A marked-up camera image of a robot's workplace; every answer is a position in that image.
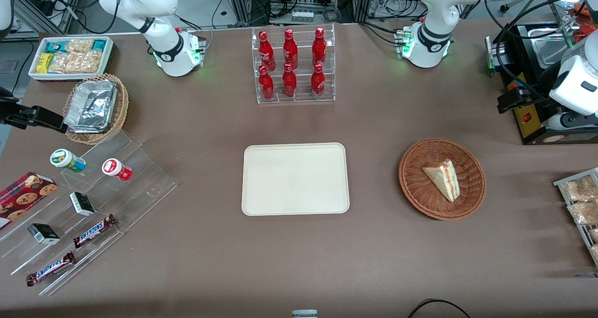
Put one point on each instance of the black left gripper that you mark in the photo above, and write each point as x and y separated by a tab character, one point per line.
535	90

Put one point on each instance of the aluminium foil container stack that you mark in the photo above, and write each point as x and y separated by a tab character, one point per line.
91	105

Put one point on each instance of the clear acrylic stepped display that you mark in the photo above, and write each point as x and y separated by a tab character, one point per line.
140	168

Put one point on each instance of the light tan wicker basket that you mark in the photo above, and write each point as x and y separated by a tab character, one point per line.
121	110

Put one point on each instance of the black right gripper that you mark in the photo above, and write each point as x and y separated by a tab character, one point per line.
10	113

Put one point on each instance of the white rectangular snack bin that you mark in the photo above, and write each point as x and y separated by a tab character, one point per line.
110	56

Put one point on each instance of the clear bag of nuts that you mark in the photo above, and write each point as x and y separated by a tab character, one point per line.
579	189
594	252
594	235
584	213

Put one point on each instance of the red chocolate cookie box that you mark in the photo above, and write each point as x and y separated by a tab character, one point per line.
23	196

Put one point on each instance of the metal glass display case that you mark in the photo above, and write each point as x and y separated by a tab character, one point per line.
560	10

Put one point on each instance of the tray of packaged snacks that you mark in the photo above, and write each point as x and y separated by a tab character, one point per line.
560	183

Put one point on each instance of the yellow snack pack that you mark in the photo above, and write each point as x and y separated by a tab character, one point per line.
45	63

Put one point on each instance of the beige rectangular tray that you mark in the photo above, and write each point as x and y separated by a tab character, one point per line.
294	178

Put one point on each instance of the red snack cup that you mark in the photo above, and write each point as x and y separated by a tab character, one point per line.
114	167

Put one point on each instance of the triangular sandwich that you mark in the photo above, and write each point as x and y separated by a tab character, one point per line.
444	180

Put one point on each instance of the teal snack pack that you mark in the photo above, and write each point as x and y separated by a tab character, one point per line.
56	46
99	45

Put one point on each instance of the small black white carton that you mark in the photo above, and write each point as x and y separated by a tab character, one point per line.
43	234
82	204

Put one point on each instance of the green lid snack cup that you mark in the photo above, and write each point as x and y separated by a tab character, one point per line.
63	158

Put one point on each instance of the red cola bottle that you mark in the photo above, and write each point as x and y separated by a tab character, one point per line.
266	52
266	84
289	82
318	82
290	49
319	47

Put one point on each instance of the white power strip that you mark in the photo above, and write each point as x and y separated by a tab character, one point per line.
302	16

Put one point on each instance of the small grey white device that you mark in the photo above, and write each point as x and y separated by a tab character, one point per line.
304	314

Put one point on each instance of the red sausage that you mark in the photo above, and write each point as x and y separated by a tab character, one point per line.
584	32
579	7

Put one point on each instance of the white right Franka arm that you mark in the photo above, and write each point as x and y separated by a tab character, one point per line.
159	0

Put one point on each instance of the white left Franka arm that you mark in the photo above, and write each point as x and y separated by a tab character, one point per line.
434	10

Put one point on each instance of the Snickers chocolate bar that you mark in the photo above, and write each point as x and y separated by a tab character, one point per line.
93	231
50	269

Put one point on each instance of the black fryer yellow control panel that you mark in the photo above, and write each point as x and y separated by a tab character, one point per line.
532	126

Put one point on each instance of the round brown wicker basket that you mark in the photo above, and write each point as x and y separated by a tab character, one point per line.
420	192

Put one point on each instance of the steel fryer pan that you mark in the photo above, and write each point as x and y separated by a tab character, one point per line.
549	52

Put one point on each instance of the clear acrylic bottle rack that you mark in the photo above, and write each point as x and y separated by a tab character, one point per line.
302	52

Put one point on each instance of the clear bag of crackers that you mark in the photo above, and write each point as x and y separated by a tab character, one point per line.
89	62
79	45
63	63

